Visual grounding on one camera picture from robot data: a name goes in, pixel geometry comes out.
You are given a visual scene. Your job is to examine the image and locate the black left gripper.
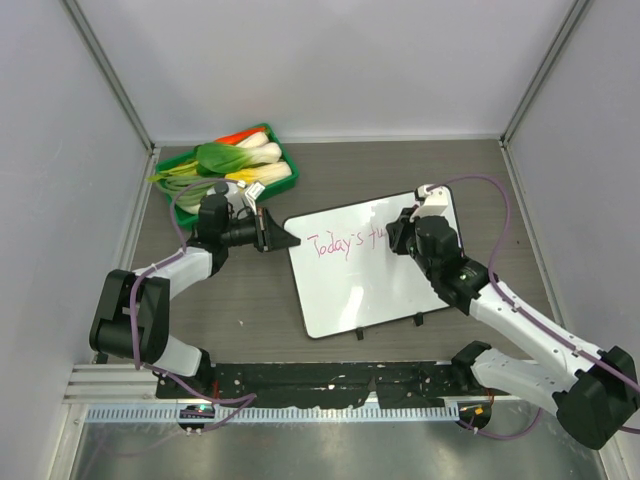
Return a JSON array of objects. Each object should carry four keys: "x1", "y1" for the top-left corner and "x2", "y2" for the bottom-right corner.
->
[{"x1": 221, "y1": 208, "x2": 300, "y2": 254}]

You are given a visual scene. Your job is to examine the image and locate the white whiteboard black frame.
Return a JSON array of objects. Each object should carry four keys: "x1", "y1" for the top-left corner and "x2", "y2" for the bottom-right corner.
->
[{"x1": 284, "y1": 191, "x2": 448, "y2": 339}]

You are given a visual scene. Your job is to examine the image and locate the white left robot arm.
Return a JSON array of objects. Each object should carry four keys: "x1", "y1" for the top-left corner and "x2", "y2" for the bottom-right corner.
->
[{"x1": 89, "y1": 193, "x2": 301, "y2": 399}]

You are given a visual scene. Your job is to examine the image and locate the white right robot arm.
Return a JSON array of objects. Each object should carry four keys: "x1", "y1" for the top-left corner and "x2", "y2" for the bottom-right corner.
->
[{"x1": 386, "y1": 207, "x2": 639, "y2": 450}]

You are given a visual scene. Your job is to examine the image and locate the white bottle grey cap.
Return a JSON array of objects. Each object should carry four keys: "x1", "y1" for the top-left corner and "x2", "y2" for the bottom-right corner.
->
[{"x1": 206, "y1": 181, "x2": 245, "y2": 210}]

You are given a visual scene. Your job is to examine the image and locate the yellow white cabbage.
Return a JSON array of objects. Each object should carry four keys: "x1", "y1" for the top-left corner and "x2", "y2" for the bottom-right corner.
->
[{"x1": 225, "y1": 161, "x2": 296, "y2": 199}]

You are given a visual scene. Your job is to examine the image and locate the green plastic tray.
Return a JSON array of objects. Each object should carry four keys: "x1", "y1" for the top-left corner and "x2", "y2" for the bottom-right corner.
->
[{"x1": 147, "y1": 123, "x2": 299, "y2": 228}]

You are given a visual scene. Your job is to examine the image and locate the white bok choy stalk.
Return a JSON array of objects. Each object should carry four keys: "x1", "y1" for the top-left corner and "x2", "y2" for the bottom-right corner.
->
[{"x1": 236, "y1": 131, "x2": 270, "y2": 149}]

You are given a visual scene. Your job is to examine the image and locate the green long beans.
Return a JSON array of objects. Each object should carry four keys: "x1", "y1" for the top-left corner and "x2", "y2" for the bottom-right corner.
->
[{"x1": 146, "y1": 168, "x2": 218, "y2": 214}]

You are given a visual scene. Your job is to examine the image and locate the green bok choy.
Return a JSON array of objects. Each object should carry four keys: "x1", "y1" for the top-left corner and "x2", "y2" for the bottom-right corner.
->
[{"x1": 194, "y1": 142, "x2": 282, "y2": 176}]

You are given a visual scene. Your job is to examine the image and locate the orange carrot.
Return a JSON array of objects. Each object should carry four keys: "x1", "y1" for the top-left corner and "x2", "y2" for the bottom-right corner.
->
[{"x1": 215, "y1": 126, "x2": 266, "y2": 145}]

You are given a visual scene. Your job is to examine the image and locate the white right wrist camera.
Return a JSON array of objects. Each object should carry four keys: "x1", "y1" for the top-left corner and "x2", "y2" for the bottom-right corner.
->
[{"x1": 410, "y1": 185, "x2": 450, "y2": 221}]

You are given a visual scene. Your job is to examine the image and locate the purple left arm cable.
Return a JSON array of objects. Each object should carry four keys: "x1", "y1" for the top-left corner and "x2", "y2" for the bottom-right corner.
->
[{"x1": 129, "y1": 177, "x2": 259, "y2": 434}]

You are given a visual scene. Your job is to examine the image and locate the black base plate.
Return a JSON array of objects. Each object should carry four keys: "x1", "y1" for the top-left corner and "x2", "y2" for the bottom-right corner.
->
[{"x1": 182, "y1": 361, "x2": 489, "y2": 409}]

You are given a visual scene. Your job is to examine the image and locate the slotted grey cable duct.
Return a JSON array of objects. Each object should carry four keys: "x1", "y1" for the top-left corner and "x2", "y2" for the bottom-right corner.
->
[{"x1": 85, "y1": 402, "x2": 459, "y2": 424}]

